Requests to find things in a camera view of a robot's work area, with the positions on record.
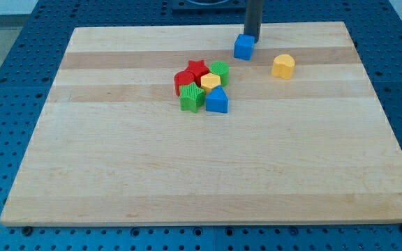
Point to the blue cube block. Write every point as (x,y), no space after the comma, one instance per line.
(243,47)

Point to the yellow heart block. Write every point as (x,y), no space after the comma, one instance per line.
(283,66)

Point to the blue triangle block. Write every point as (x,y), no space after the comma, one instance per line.
(217,100)

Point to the green star block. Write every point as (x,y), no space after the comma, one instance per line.
(191,97)

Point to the yellow hexagon block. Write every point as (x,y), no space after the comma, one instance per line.
(209,82)

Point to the red cylinder block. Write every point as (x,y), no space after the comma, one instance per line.
(182,78)

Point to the red star block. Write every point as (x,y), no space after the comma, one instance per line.
(198,69)

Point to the wooden board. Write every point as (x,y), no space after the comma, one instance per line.
(112,147)

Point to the green cylinder block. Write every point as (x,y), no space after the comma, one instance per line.
(222,69)

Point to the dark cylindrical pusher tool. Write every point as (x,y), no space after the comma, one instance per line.
(253,18)

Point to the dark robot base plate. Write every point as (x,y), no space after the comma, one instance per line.
(179,6)

